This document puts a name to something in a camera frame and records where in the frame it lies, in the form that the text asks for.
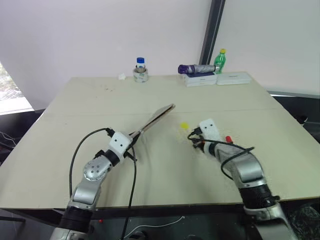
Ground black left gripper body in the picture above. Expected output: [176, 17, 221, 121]
[123, 135, 138, 158]

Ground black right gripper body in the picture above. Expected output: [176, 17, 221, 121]
[191, 134, 206, 152]

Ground yellow highlighter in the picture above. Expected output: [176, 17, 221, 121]
[175, 121, 191, 144]

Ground white and blue box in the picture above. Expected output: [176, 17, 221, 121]
[180, 72, 218, 88]

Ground grey tape roll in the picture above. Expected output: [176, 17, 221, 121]
[132, 67, 149, 84]

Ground purple grey folded umbrella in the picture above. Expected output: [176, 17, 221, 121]
[177, 63, 222, 75]

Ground flat white box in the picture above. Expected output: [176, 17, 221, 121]
[215, 71, 251, 86]

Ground blue-capped clear bottle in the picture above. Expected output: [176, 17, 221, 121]
[135, 56, 146, 71]

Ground green bottle yellow cap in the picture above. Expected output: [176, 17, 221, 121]
[214, 48, 227, 75]

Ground dark side furniture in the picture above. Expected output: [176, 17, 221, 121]
[269, 91, 320, 146]

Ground dark textured rounded shape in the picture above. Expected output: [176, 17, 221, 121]
[284, 202, 320, 240]

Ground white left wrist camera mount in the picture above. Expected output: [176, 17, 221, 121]
[108, 132, 133, 159]

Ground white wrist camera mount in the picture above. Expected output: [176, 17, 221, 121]
[198, 118, 222, 144]
[108, 132, 133, 159]

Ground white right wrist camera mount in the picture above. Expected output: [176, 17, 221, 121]
[198, 118, 222, 144]

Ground black hanging cable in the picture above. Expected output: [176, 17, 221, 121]
[121, 138, 139, 240]

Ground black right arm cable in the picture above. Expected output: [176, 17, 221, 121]
[187, 133, 256, 180]

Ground black left arm loop cable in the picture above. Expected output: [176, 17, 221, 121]
[69, 127, 116, 201]

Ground thin white cable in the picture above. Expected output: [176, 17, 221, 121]
[126, 215, 185, 238]

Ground dark vertical window frame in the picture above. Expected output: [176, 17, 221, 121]
[198, 0, 226, 67]

